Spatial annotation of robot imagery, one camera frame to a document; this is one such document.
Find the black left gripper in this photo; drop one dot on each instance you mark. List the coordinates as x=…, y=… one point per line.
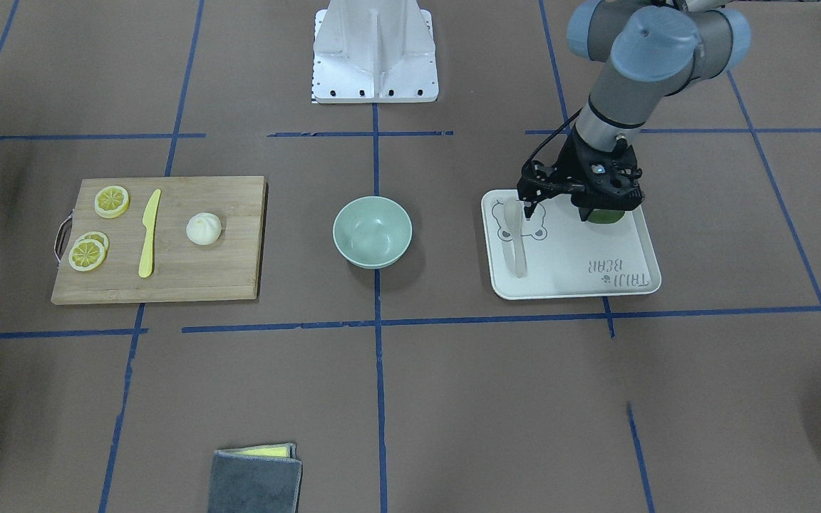
x=569, y=167

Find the white plastic spoon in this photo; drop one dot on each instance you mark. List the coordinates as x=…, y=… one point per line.
x=514, y=219

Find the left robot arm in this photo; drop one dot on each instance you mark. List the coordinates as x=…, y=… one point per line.
x=649, y=50

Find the light green bowl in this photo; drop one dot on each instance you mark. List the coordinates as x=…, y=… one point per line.
x=372, y=232

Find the green avocado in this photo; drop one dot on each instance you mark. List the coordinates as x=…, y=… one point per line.
x=605, y=216

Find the cream bear-print tray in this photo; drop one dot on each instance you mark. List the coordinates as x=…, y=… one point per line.
x=565, y=257

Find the wooden cutting board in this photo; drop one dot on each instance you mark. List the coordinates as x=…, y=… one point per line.
x=226, y=270

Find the grey folded cloth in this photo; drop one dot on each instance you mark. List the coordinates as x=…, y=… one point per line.
x=263, y=478

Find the yellow plastic knife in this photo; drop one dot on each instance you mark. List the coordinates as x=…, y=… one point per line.
x=146, y=261

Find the upper lemon slice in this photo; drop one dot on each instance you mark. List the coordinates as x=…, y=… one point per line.
x=111, y=201

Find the hidden lemon slice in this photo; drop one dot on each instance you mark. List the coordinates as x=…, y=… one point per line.
x=98, y=236

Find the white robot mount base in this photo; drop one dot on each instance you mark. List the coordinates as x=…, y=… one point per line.
x=374, y=52

